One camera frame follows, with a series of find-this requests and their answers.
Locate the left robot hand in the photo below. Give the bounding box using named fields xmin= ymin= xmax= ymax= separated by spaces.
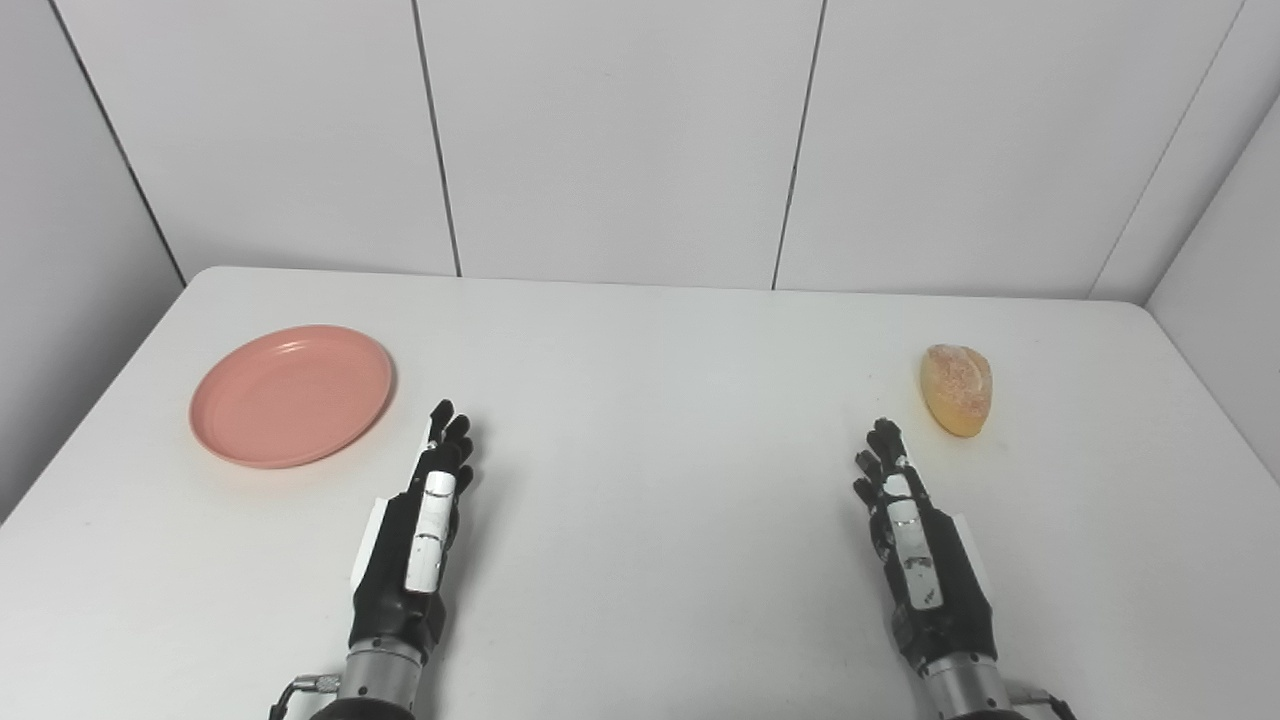
xmin=348 ymin=400 xmax=476 ymax=665

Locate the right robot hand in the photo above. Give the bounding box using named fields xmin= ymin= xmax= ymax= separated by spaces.
xmin=853 ymin=418 xmax=999 ymax=676

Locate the bread roll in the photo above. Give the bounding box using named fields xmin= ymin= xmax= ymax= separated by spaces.
xmin=919 ymin=344 xmax=994 ymax=438

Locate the pink round plate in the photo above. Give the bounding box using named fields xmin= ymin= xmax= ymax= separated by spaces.
xmin=189 ymin=324 xmax=395 ymax=470

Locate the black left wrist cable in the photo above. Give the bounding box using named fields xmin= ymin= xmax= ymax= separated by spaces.
xmin=268 ymin=675 xmax=343 ymax=720

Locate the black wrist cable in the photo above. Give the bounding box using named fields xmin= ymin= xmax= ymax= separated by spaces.
xmin=268 ymin=675 xmax=343 ymax=720
xmin=1008 ymin=685 xmax=1079 ymax=720

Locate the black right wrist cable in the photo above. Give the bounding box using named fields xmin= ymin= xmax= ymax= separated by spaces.
xmin=1008 ymin=685 xmax=1079 ymax=720

